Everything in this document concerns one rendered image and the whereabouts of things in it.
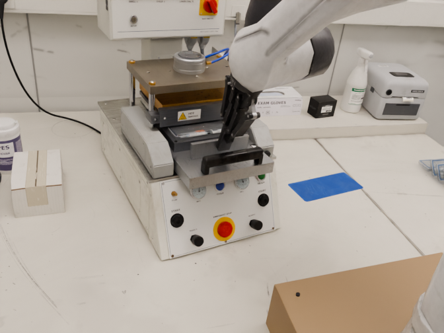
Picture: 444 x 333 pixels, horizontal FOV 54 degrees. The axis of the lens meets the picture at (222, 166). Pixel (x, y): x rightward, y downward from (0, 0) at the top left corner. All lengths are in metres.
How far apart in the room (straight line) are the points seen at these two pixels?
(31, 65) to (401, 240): 1.34
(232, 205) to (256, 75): 0.50
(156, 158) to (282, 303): 0.41
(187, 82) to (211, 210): 0.31
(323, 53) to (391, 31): 1.36
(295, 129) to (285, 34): 1.03
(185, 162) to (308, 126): 0.77
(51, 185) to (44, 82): 0.65
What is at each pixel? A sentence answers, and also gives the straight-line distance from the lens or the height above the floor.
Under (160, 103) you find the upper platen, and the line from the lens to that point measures 1.07.
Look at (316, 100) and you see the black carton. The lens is 1.75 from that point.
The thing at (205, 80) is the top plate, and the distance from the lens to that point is 1.08.
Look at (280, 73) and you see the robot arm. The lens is 0.69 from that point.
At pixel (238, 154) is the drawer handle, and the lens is 0.98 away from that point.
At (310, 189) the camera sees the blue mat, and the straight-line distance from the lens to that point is 1.38.
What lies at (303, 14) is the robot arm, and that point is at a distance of 0.61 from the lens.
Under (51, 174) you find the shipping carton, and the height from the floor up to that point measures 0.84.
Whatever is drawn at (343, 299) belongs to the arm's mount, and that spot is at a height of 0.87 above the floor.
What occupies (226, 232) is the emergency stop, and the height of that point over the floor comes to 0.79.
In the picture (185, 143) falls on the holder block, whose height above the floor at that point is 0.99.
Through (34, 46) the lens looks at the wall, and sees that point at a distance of 1.71.
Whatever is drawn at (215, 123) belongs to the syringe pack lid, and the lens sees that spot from 1.11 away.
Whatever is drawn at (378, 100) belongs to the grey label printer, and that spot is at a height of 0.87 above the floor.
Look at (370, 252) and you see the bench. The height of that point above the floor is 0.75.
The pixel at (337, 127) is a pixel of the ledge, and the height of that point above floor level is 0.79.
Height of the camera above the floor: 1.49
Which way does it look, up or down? 31 degrees down
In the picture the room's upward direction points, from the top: 6 degrees clockwise
